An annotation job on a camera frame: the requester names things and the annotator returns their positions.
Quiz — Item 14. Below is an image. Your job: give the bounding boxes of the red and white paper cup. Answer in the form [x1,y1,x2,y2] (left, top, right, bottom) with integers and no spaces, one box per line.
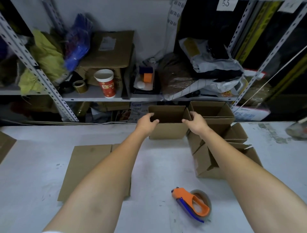
[94,69,116,99]

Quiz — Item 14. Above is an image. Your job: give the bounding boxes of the person's left forearm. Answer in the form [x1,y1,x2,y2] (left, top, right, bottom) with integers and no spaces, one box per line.
[42,126,148,233]

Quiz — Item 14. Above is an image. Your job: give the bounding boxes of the person's left hand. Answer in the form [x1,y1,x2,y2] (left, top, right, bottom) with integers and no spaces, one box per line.
[135,112,160,138]

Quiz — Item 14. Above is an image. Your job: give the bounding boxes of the flat brown cardboard sheet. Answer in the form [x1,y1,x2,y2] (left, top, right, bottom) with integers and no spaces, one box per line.
[57,144,131,202]

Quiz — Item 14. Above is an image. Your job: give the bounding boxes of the blue plastic bag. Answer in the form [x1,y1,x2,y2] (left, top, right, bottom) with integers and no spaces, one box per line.
[64,13,93,72]

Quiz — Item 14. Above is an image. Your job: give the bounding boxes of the white paper number label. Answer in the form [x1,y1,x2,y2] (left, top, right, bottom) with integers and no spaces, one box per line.
[216,0,238,12]

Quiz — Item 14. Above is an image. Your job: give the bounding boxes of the white plastic mailer bags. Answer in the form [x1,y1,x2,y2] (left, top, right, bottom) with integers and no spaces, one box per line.
[163,37,248,101]

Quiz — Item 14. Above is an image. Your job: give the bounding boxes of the yellow woven bag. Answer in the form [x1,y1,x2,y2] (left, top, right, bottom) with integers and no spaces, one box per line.
[19,29,70,95]

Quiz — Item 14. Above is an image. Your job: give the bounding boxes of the flat cardboard piece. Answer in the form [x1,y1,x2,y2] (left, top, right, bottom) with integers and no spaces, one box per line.
[0,131,17,165]

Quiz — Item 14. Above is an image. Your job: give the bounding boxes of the grey metal shelving rack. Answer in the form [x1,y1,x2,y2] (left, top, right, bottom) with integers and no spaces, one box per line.
[0,0,307,122]

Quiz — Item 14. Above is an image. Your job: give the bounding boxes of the gold tape roll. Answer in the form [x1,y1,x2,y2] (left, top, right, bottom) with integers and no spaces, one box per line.
[72,80,88,93]

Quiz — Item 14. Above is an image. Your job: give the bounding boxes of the brown plastic-wrapped bundle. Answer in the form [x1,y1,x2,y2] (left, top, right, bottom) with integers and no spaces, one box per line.
[157,53,199,96]

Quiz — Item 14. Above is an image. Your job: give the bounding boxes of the brown cardboard box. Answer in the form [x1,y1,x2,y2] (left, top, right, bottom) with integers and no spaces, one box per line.
[188,101,236,125]
[148,105,192,140]
[187,123,248,154]
[193,142,263,179]

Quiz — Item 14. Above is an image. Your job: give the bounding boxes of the orange tape dispenser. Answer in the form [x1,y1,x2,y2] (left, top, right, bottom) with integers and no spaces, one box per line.
[171,187,210,223]

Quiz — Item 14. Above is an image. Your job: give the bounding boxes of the person's right forearm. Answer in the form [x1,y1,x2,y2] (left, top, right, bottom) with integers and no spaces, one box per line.
[198,127,307,233]

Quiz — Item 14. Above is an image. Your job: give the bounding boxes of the clear packing tape roll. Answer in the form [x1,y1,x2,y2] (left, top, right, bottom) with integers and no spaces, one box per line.
[190,189,212,221]

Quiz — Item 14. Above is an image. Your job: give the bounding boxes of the orange and blue sponge block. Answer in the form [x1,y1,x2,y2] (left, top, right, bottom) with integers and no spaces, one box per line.
[139,66,154,83]

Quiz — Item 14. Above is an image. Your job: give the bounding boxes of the person's right hand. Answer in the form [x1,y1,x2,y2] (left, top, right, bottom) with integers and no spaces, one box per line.
[182,111,211,136]

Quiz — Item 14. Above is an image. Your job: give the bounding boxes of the white and red printed carton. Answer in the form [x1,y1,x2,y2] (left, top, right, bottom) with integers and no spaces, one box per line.
[231,69,271,122]

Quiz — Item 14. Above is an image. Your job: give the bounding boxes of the large labelled cardboard box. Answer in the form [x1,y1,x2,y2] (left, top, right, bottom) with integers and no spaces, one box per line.
[75,30,135,94]

